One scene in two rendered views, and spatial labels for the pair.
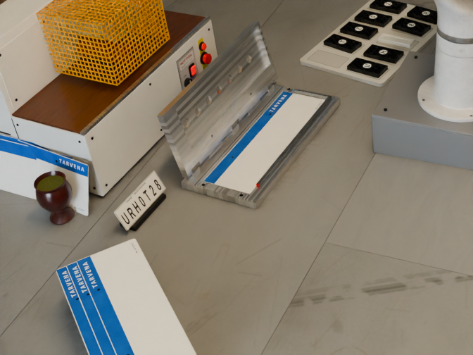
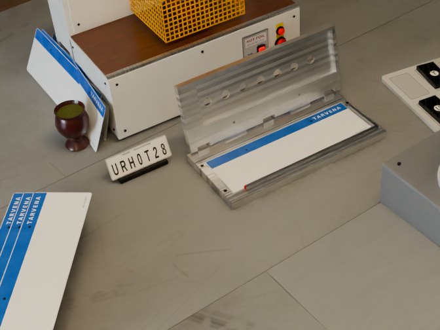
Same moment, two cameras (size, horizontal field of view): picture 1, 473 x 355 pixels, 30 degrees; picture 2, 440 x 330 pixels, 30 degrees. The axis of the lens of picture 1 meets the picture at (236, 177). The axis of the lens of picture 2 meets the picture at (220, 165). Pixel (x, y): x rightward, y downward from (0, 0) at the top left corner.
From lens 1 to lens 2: 65 cm
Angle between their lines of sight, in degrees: 19
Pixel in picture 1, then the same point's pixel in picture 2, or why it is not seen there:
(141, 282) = (64, 237)
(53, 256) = (44, 177)
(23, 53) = not seen: outside the picture
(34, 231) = (48, 147)
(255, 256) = (196, 255)
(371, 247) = (302, 296)
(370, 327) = not seen: outside the picture
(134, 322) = (31, 270)
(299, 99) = (348, 117)
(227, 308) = (137, 293)
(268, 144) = (286, 151)
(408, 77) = not seen: outside the picture
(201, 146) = (217, 128)
